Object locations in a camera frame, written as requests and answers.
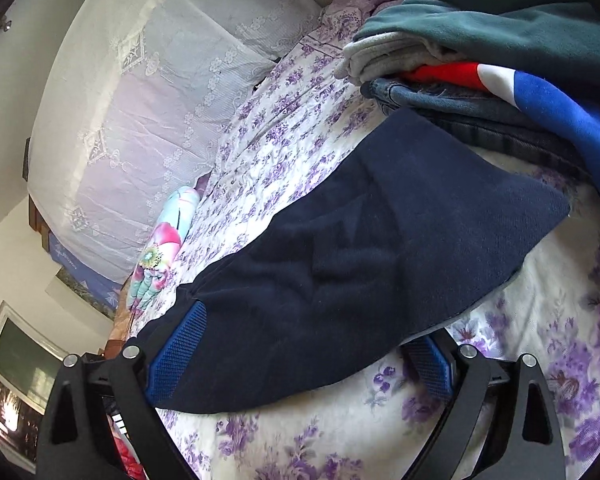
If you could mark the purple floral pillow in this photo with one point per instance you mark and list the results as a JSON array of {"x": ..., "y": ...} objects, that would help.
[{"x": 355, "y": 10}]

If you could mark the red cloth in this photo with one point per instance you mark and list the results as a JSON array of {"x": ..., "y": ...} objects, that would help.
[{"x": 125, "y": 455}]

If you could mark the grey folded garment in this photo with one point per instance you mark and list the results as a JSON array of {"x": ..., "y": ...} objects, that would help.
[{"x": 380, "y": 57}]

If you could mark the folded floral quilt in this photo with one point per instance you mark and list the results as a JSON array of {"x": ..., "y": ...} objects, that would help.
[{"x": 162, "y": 245}]

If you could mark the orange brown pillow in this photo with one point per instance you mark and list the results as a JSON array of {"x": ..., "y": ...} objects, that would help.
[{"x": 121, "y": 322}]

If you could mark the wooden headboard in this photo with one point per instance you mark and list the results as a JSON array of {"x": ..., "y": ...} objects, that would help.
[{"x": 37, "y": 225}]

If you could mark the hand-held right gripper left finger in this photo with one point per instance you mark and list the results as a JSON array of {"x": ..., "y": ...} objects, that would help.
[{"x": 180, "y": 350}]

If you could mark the red white blue garment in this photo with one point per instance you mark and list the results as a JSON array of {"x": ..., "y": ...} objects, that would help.
[{"x": 555, "y": 105}]

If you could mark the dark grey pants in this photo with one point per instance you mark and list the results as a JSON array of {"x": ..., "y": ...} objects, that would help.
[{"x": 505, "y": 135}]

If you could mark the purple floral bedsheet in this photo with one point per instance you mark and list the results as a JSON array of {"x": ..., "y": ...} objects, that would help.
[{"x": 290, "y": 440}]

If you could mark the ceiling spotlight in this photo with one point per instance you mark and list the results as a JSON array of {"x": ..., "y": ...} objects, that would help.
[{"x": 5, "y": 24}]

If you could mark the blue patterned cloth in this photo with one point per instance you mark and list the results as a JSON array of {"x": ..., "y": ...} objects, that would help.
[{"x": 80, "y": 265}]

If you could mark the teal sweatshirt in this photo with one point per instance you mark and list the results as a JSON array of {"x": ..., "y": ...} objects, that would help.
[{"x": 505, "y": 25}]

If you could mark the window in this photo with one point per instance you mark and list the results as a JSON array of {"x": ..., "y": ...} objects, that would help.
[{"x": 20, "y": 360}]

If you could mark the blue jeans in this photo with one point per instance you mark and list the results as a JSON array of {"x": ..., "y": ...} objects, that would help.
[{"x": 430, "y": 97}]

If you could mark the white lace headboard cover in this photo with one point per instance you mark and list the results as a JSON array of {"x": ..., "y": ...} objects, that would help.
[{"x": 130, "y": 135}]

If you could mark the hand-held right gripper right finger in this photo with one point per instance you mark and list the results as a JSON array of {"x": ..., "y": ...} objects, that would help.
[{"x": 432, "y": 367}]

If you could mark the navy blue pants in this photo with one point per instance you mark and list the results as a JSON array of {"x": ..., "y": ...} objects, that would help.
[{"x": 355, "y": 240}]

